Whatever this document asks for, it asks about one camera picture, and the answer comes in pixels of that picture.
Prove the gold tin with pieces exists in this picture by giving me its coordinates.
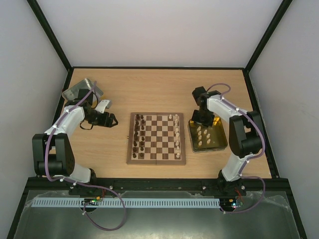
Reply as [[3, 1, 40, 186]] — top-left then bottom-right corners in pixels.
[[188, 117, 228, 153]]

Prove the silver metal tin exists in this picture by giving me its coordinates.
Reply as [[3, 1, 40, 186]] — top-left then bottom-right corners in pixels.
[[62, 78, 104, 101]]

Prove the wooden chess board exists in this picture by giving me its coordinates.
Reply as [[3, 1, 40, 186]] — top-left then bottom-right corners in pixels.
[[127, 112, 186, 165]]

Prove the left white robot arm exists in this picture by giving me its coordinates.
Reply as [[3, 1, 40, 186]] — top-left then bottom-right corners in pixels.
[[32, 85, 118, 184]]

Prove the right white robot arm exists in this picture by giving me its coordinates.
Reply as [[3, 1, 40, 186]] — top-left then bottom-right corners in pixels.
[[190, 86, 266, 195]]

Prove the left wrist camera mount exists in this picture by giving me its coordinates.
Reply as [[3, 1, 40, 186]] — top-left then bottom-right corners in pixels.
[[95, 100, 112, 113]]

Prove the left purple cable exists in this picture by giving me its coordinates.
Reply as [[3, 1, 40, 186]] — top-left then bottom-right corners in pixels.
[[45, 79, 128, 230]]

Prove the purple cable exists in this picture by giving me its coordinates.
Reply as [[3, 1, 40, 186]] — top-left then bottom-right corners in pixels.
[[45, 79, 128, 230], [206, 83, 267, 215]]

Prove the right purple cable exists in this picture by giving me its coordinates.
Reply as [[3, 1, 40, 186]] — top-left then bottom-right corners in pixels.
[[206, 83, 267, 215]]

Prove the black aluminium frame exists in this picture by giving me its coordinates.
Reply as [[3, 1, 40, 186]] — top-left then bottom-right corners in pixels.
[[0, 0, 319, 239]]

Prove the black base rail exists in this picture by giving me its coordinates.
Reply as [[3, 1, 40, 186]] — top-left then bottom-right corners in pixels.
[[24, 177, 290, 197]]

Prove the white slotted cable duct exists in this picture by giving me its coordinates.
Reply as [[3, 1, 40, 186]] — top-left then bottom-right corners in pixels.
[[31, 197, 220, 209]]

